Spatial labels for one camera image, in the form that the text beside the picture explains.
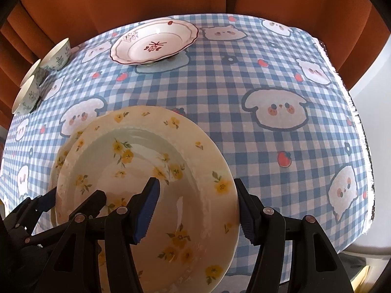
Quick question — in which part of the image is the small floral bowl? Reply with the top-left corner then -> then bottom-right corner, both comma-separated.
40,37 -> 72,71
11,75 -> 42,115
20,59 -> 46,87

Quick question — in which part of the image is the white plate with red trim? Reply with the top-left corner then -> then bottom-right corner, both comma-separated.
109,18 -> 200,66

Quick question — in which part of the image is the blue checked printed tablecloth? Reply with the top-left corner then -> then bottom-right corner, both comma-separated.
0,13 -> 375,293

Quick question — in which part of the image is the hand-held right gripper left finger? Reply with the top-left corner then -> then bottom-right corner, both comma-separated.
40,177 -> 160,293

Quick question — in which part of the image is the orange curtain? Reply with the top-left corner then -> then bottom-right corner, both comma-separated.
0,0 -> 390,132

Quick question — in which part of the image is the yellow flower plate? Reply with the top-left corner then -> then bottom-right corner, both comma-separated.
50,125 -> 101,226
56,106 -> 239,293

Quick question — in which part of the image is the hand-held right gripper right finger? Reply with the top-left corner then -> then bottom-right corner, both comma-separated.
235,178 -> 347,293

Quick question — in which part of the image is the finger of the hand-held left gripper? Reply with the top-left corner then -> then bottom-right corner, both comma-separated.
9,188 -> 58,242
69,190 -> 107,220

